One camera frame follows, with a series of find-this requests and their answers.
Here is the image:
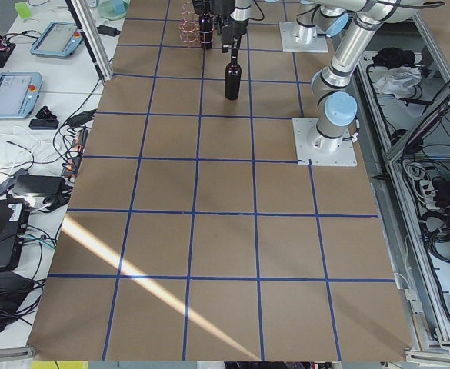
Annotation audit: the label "aluminium frame post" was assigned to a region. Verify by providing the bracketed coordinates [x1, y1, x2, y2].
[65, 0, 113, 82]

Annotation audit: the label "blue teach pendant far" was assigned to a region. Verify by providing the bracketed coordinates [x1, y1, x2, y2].
[30, 22, 82, 58]

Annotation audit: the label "green glass plate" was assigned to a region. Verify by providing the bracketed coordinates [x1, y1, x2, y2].
[97, 0, 129, 20]

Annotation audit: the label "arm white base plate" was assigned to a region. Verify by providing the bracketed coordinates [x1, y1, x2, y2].
[279, 22, 328, 53]
[292, 118, 357, 167]

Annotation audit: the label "dark wine bottle in basket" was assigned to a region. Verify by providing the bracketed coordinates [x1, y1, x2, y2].
[198, 13, 214, 50]

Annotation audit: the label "blue teach pendant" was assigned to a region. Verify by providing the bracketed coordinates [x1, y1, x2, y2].
[30, 22, 82, 58]
[0, 72, 43, 120]

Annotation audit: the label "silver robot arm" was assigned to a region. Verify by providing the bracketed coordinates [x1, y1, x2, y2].
[194, 1, 444, 153]
[225, 1, 348, 52]

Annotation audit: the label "crumpled white cloth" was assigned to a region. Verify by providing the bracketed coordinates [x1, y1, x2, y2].
[374, 66, 422, 99]

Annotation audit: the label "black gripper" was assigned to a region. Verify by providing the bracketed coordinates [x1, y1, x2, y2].
[213, 0, 233, 17]
[221, 18, 248, 53]

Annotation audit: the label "black power adapter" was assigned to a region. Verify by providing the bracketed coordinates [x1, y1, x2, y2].
[97, 25, 121, 37]

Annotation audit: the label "coiled black cables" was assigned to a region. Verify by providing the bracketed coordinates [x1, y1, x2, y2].
[418, 213, 450, 266]

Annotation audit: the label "copper wire wine basket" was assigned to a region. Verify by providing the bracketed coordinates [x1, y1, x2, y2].
[179, 1, 201, 48]

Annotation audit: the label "dark wine bottle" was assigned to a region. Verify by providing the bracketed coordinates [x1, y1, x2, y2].
[198, 13, 214, 50]
[225, 48, 242, 101]

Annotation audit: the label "blue teach pendant near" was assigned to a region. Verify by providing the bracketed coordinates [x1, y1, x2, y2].
[0, 72, 43, 120]

